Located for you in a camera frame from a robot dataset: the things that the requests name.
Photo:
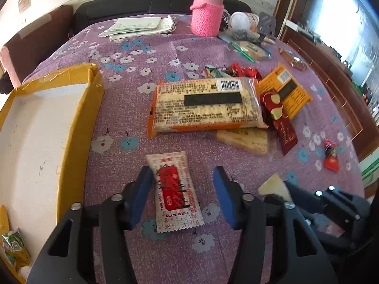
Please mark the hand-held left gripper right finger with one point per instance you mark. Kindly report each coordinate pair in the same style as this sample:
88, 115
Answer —
225, 198

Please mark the green snack packet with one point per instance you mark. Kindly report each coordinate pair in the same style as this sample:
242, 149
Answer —
13, 241

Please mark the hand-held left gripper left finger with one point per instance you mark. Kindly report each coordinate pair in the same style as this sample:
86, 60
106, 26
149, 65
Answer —
142, 198

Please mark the wooden television cabinet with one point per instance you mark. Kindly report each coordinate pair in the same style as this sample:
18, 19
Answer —
331, 74

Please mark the dark grey fuzzy item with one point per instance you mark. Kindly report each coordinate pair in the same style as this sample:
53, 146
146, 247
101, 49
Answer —
242, 35

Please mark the white cup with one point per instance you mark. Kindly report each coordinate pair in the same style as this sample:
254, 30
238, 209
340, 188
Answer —
241, 20

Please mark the green white carton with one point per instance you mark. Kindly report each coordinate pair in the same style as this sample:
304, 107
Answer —
370, 174

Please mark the white paper stack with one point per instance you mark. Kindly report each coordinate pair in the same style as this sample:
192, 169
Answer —
136, 25

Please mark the brown candy wrapper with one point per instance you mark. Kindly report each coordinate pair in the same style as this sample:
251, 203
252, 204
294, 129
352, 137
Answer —
293, 59

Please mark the white red snack packet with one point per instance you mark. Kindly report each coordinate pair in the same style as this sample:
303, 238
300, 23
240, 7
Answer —
174, 195

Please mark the beige wafer packet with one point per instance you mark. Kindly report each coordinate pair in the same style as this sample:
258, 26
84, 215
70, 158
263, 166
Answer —
248, 140

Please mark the brown armchair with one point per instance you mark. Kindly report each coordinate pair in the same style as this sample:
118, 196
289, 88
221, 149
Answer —
32, 44

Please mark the grey plastic card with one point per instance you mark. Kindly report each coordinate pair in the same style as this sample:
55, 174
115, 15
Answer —
266, 23

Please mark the red candy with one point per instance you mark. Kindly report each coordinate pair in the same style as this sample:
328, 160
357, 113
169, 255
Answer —
251, 72
237, 68

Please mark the large cream cracker packet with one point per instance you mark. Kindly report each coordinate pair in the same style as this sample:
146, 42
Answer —
201, 109

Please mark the yellow snack packet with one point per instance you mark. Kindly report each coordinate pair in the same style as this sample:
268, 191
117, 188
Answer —
274, 185

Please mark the television screen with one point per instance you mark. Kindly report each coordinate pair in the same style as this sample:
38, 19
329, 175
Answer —
340, 14

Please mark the pink knit-sleeved bottle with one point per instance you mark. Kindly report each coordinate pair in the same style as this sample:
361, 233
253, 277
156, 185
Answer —
207, 11

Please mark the black cloth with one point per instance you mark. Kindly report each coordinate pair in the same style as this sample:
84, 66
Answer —
4, 84

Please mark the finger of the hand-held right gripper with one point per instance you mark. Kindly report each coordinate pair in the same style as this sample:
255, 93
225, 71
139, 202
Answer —
314, 199
331, 244

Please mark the yellow-taped cardboard box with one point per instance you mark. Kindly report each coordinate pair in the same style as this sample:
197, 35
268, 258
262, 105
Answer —
38, 142

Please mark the small red candy packet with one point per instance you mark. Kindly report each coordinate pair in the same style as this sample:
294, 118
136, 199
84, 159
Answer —
331, 159

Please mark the orange snack packet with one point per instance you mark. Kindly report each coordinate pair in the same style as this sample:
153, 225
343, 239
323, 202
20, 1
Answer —
296, 97

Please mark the wall notice paper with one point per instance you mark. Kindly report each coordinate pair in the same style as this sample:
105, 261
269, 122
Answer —
24, 2

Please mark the green white packet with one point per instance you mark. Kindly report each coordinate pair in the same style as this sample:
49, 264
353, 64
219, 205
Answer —
251, 49

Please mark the black sofa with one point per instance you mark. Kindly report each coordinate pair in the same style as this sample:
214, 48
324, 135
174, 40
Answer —
118, 9

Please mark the dark candy wrapper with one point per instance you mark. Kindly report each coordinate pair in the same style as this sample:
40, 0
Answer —
226, 71

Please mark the dark red gold packet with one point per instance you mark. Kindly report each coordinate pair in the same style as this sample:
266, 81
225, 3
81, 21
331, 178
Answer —
285, 133
268, 102

